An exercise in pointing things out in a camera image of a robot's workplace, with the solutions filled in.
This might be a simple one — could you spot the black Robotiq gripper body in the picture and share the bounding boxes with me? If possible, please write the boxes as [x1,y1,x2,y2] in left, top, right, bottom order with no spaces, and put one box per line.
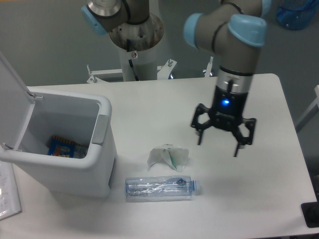
[208,86,248,131]

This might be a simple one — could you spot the white plastic trash can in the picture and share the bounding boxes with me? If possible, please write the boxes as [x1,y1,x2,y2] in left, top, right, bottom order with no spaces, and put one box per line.
[0,56,117,198]

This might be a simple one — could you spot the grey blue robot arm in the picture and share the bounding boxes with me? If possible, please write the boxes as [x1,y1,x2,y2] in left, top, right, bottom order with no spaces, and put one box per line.
[81,0,271,149]

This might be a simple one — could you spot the crumpled clear plastic wrapper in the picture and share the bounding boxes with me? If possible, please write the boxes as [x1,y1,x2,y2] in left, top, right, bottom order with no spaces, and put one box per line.
[147,144,189,172]

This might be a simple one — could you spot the clear plastic water bottle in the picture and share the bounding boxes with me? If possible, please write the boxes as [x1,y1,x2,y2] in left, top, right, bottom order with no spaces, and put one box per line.
[125,175,201,202]

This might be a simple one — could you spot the black device at table edge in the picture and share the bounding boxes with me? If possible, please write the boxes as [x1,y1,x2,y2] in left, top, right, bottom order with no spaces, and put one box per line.
[301,202,319,228]

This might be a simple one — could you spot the blue water jug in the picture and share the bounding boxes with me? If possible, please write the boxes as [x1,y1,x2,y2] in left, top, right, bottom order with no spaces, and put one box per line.
[276,0,319,30]

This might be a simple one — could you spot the colourful snack packet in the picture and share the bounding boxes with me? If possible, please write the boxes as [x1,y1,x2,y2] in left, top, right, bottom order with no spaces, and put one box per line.
[47,135,88,159]

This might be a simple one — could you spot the white paper notepad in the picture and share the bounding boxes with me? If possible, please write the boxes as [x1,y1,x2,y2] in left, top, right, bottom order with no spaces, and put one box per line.
[0,161,22,221]

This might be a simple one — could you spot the white frame leg right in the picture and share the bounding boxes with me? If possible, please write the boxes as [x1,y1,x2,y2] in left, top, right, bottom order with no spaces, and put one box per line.
[295,85,319,133]

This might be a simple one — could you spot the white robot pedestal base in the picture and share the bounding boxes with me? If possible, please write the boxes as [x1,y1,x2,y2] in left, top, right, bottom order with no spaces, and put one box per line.
[86,12,214,84]

